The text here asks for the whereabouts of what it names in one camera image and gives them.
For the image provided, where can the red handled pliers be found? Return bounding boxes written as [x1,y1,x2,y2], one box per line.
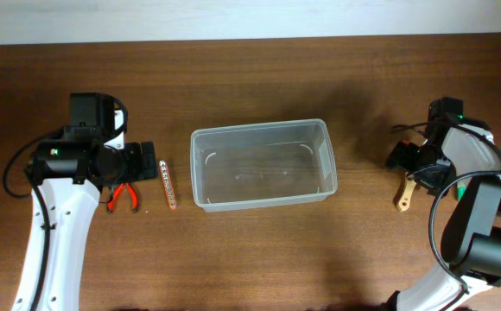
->
[106,181,140,214]

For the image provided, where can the orange scraper wooden handle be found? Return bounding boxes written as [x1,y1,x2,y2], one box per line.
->
[395,173,416,213]

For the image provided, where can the pack of coloured markers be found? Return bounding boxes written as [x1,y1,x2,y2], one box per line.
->
[456,182,466,200]

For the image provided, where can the orange bit holder strip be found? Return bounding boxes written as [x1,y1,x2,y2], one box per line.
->
[159,161,177,210]

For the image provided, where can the clear plastic container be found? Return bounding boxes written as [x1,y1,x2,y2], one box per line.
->
[190,118,338,213]

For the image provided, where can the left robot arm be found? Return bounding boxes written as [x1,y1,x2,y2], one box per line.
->
[12,92,159,310]

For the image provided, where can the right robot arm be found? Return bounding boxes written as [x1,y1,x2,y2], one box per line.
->
[383,97,501,310]

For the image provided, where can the right black cable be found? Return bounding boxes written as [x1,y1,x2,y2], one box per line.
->
[390,112,501,311]

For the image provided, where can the black cable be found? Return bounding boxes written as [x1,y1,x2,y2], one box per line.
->
[2,97,130,311]
[390,112,501,311]

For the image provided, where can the left black cable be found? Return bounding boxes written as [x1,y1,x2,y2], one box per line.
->
[2,97,130,311]

